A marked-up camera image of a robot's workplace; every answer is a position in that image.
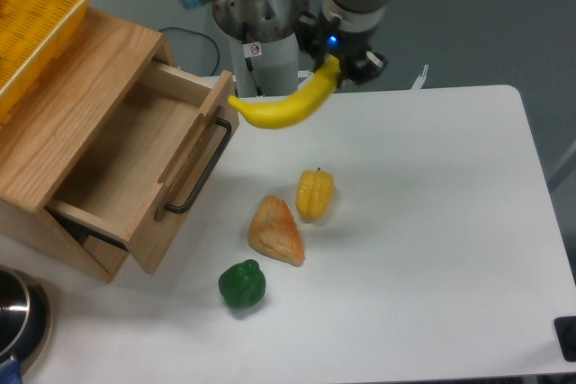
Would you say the yellow toy bell pepper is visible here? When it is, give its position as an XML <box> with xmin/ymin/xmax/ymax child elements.
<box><xmin>295</xmin><ymin>169</ymin><xmax>335</xmax><ymax>222</ymax></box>

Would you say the open wooden top drawer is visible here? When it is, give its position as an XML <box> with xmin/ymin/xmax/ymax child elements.
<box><xmin>47</xmin><ymin>61</ymin><xmax>239</xmax><ymax>273</ymax></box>

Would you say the green toy bell pepper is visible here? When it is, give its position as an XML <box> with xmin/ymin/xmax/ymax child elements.
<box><xmin>218</xmin><ymin>259</ymin><xmax>266</xmax><ymax>309</ymax></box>

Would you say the black device at table edge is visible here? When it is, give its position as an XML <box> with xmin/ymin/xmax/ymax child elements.
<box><xmin>553</xmin><ymin>316</ymin><xmax>576</xmax><ymax>362</ymax></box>

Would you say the wooden drawer cabinet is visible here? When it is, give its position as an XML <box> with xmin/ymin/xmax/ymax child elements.
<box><xmin>1</xmin><ymin>9</ymin><xmax>174</xmax><ymax>282</ymax></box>

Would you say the yellow toy banana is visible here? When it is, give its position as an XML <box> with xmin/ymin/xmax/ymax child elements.
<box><xmin>228</xmin><ymin>56</ymin><xmax>341</xmax><ymax>129</ymax></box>

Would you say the yellow plastic basket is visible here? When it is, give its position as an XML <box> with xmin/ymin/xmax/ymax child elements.
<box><xmin>1</xmin><ymin>0</ymin><xmax>91</xmax><ymax>120</ymax></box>

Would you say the black drawer handle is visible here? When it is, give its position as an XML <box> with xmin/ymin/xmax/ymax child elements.
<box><xmin>165</xmin><ymin>117</ymin><xmax>233</xmax><ymax>215</ymax></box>

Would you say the blue object at corner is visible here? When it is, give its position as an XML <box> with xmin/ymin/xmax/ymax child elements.
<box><xmin>0</xmin><ymin>355</ymin><xmax>23</xmax><ymax>384</ymax></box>

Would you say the black floor cable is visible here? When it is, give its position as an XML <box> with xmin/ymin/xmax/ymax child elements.
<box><xmin>157</xmin><ymin>25</ymin><xmax>221</xmax><ymax>76</ymax></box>

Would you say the orange toy bread wedge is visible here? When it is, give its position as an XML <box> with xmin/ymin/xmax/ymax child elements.
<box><xmin>247</xmin><ymin>195</ymin><xmax>305</xmax><ymax>267</ymax></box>

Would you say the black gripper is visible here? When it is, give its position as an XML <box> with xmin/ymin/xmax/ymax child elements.
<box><xmin>294</xmin><ymin>12</ymin><xmax>388</xmax><ymax>88</ymax></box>

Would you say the white table mounting bracket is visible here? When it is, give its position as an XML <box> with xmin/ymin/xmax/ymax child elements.
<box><xmin>410</xmin><ymin>64</ymin><xmax>429</xmax><ymax>90</ymax></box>

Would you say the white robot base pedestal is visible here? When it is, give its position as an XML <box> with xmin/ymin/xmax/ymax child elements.
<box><xmin>212</xmin><ymin>0</ymin><xmax>310</xmax><ymax>98</ymax></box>

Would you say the steel pot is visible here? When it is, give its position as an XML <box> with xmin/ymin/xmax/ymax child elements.
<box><xmin>1</xmin><ymin>265</ymin><xmax>53</xmax><ymax>377</ymax></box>

